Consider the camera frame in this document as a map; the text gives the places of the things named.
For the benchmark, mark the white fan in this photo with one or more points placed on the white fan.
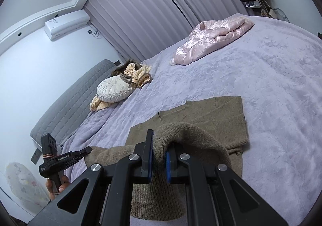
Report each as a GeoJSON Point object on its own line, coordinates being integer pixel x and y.
{"type": "Point", "coordinates": [279, 14]}

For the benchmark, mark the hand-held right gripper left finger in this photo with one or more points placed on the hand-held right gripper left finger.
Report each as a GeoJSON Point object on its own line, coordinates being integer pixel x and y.
{"type": "Point", "coordinates": [150, 155]}

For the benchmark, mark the white round pleated pillow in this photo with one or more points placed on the white round pleated pillow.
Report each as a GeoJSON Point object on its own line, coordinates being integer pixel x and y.
{"type": "Point", "coordinates": [114, 89]}

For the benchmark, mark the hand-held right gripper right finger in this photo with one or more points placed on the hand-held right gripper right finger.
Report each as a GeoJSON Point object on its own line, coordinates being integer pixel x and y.
{"type": "Point", "coordinates": [168, 165]}

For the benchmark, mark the fan with patterned cover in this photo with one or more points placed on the fan with patterned cover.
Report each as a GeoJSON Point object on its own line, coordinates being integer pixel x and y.
{"type": "Point", "coordinates": [25, 183]}

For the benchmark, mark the grey quilted headboard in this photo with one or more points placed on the grey quilted headboard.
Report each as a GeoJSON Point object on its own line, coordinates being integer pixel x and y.
{"type": "Point", "coordinates": [70, 105]}

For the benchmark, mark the white air conditioner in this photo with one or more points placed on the white air conditioner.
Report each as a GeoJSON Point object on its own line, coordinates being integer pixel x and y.
{"type": "Point", "coordinates": [66, 23]}

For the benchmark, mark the brown furry cloth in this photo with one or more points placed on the brown furry cloth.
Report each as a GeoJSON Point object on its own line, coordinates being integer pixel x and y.
{"type": "Point", "coordinates": [123, 66]}

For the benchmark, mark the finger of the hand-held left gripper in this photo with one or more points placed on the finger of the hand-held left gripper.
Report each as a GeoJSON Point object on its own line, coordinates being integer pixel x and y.
{"type": "Point", "coordinates": [84, 151]}

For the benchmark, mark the grey wall switch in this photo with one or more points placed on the grey wall switch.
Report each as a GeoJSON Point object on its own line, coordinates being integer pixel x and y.
{"type": "Point", "coordinates": [35, 156]}

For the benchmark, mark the olive knit sweater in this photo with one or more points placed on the olive knit sweater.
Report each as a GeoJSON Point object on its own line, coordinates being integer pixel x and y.
{"type": "Point", "coordinates": [206, 125]}

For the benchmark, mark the person's left hand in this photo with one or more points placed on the person's left hand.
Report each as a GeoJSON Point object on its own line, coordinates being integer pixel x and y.
{"type": "Point", "coordinates": [64, 182]}

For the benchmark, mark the lilac plush blanket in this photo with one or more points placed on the lilac plush blanket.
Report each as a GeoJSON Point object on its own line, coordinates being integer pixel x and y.
{"type": "Point", "coordinates": [264, 77]}

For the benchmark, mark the pink satin padded jacket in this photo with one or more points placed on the pink satin padded jacket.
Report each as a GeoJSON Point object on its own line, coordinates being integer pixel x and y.
{"type": "Point", "coordinates": [206, 40]}

